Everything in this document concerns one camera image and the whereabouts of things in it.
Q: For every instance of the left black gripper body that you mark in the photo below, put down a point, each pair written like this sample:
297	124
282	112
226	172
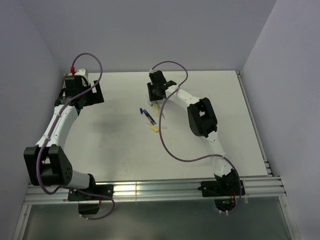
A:
90	98

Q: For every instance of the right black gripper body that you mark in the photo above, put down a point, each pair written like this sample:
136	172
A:
152	94

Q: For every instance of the yellow highlighter pen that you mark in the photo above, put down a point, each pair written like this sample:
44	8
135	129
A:
157	109

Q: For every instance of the yellow highlighter cap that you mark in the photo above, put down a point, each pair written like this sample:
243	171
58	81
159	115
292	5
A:
155	128

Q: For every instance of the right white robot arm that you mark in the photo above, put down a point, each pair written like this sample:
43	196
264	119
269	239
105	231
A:
203	123

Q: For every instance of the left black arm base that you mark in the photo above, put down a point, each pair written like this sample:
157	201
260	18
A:
90	200

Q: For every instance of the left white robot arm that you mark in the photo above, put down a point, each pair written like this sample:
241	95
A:
47	161

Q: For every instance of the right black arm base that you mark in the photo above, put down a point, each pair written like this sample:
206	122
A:
225	194

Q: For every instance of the blue barrel pen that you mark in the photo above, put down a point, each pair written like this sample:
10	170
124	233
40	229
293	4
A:
151	120

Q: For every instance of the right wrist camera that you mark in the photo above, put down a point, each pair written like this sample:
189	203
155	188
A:
157	77

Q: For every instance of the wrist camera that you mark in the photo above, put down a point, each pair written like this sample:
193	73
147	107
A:
82	72
157	77

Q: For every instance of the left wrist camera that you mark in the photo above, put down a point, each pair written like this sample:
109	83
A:
82	72

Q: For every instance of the aluminium rail frame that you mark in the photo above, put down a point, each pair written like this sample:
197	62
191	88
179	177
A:
156	196

